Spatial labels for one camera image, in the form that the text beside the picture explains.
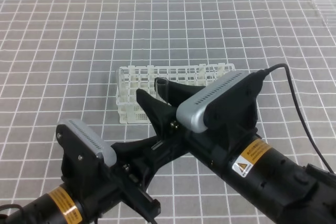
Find black camera cable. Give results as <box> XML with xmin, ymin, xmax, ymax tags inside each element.
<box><xmin>259</xmin><ymin>63</ymin><xmax>336</xmax><ymax>175</ymax></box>
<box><xmin>0</xmin><ymin>202</ymin><xmax>24</xmax><ymax>224</ymax></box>

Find clear glass test tube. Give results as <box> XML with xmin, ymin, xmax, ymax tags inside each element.
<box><xmin>154</xmin><ymin>77</ymin><xmax>169</xmax><ymax>103</ymax></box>

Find black left camera cable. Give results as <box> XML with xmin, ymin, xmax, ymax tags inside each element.
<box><xmin>0</xmin><ymin>202</ymin><xmax>24</xmax><ymax>224</ymax></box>

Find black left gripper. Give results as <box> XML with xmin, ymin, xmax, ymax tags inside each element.
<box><xmin>60</xmin><ymin>134</ymin><xmax>162</xmax><ymax>223</ymax></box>

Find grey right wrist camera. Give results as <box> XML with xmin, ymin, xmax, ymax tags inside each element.
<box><xmin>176</xmin><ymin>70</ymin><xmax>266</xmax><ymax>133</ymax></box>

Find clear tubes at table edge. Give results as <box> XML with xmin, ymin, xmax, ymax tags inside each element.
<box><xmin>309</xmin><ymin>0</ymin><xmax>336</xmax><ymax>28</ymax></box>

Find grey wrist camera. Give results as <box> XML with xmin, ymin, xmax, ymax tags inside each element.
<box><xmin>176</xmin><ymin>70</ymin><xmax>266</xmax><ymax>133</ymax></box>
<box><xmin>58</xmin><ymin>119</ymin><xmax>117</xmax><ymax>167</ymax></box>

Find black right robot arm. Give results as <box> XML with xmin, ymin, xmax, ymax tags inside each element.
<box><xmin>136</xmin><ymin>81</ymin><xmax>335</xmax><ymax>223</ymax></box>

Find black right camera cable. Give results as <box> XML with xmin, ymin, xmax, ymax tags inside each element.
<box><xmin>259</xmin><ymin>63</ymin><xmax>336</xmax><ymax>175</ymax></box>

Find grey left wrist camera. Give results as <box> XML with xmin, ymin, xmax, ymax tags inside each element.
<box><xmin>58</xmin><ymin>119</ymin><xmax>117</xmax><ymax>167</ymax></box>

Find white plastic test tube rack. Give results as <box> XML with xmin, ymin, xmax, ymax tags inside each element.
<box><xmin>116</xmin><ymin>63</ymin><xmax>235</xmax><ymax>124</ymax></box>

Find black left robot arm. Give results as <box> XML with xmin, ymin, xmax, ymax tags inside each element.
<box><xmin>1</xmin><ymin>137</ymin><xmax>162</xmax><ymax>223</ymax></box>

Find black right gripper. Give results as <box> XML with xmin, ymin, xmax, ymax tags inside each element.
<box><xmin>136</xmin><ymin>81</ymin><xmax>260</xmax><ymax>177</ymax></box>

